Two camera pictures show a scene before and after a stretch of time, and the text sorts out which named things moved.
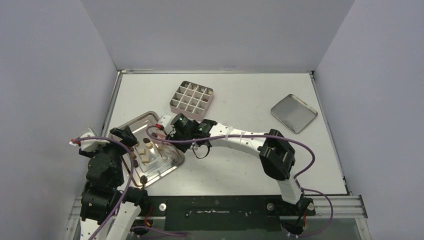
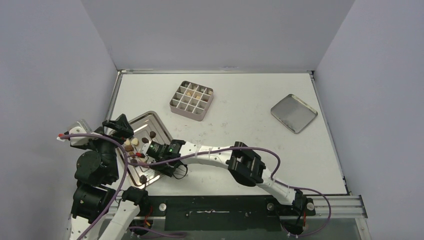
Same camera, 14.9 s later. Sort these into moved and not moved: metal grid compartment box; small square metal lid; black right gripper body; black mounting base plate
Moved: black right gripper body
Not moved: black mounting base plate; metal grid compartment box; small square metal lid
